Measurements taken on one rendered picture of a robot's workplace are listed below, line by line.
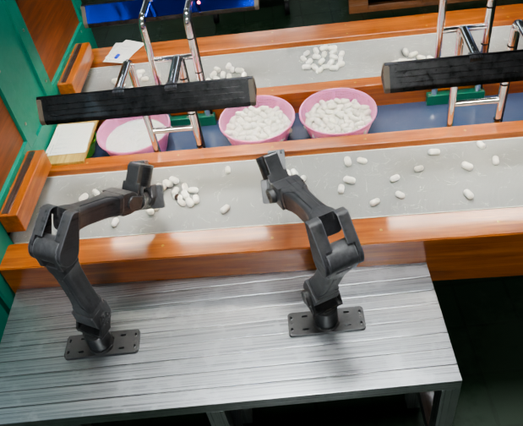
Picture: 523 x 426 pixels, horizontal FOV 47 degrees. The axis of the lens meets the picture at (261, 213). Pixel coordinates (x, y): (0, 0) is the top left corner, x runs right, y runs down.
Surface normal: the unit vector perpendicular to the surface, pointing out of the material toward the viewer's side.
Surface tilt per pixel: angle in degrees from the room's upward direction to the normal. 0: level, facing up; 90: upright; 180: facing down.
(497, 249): 90
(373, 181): 0
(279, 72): 0
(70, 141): 0
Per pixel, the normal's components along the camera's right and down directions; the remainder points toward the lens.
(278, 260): -0.01, 0.71
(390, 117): -0.12, -0.69
